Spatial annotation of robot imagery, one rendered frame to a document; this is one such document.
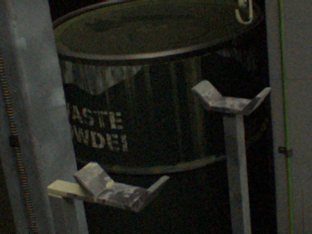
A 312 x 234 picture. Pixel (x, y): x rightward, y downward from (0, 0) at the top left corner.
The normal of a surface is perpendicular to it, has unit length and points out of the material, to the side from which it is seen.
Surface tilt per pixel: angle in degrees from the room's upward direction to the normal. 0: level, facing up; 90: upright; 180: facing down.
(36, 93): 90
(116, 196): 0
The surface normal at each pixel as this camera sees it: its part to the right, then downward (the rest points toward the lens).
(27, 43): 0.84, 0.12
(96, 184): 0.51, -0.56
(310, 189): -0.53, 0.39
